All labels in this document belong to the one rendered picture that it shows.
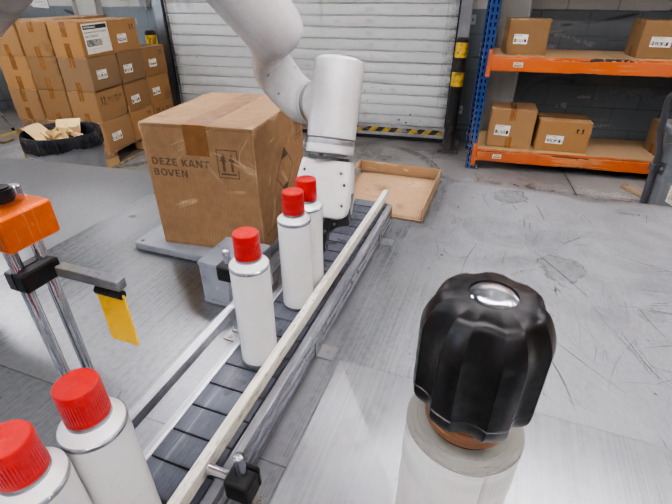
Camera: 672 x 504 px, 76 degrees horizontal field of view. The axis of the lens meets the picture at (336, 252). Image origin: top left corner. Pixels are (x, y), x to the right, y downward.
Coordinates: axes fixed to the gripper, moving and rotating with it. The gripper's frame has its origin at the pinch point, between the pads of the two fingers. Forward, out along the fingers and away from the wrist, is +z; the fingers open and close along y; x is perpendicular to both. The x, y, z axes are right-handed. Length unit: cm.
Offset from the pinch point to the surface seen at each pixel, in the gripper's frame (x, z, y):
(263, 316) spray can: -24.2, 5.9, 2.1
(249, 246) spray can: -27.5, -3.9, 1.2
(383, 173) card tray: 66, -12, -5
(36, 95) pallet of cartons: 204, -37, -338
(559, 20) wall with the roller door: 381, -157, 63
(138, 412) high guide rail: -40.2, 12.6, -3.2
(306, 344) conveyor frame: -15.3, 12.5, 5.3
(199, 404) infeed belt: -29.6, 17.4, -3.1
